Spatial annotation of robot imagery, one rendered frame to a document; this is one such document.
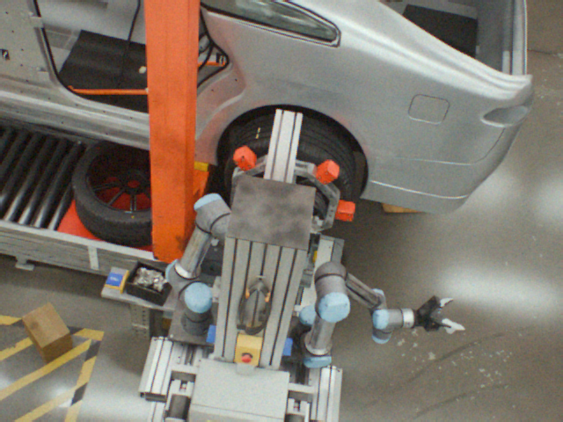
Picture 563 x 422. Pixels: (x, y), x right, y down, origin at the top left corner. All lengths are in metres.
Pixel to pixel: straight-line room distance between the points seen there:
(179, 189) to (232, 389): 1.03
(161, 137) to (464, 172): 1.52
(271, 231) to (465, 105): 1.54
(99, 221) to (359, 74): 1.65
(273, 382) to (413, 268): 2.10
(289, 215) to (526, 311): 2.81
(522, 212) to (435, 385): 1.49
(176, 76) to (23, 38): 1.16
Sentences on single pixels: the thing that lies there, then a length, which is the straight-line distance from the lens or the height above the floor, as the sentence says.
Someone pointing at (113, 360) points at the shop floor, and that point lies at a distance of 4.35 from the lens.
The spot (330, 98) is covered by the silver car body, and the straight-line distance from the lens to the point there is 3.63.
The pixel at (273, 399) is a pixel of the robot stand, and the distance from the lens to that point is 2.91.
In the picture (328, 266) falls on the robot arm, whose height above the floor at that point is 1.46.
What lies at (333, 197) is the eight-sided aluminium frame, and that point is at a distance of 3.78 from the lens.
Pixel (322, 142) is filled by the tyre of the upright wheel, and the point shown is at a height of 1.15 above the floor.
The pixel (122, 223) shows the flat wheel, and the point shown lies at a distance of 4.21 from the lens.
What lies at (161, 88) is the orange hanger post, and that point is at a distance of 3.08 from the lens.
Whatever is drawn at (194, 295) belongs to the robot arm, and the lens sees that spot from 3.31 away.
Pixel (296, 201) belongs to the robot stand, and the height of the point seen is 2.03.
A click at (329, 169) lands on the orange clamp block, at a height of 1.16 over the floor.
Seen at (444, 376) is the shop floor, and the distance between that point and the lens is 4.54.
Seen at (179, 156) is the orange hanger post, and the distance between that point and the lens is 3.33.
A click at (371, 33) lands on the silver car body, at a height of 1.75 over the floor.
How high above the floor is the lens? 3.88
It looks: 52 degrees down
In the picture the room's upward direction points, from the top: 11 degrees clockwise
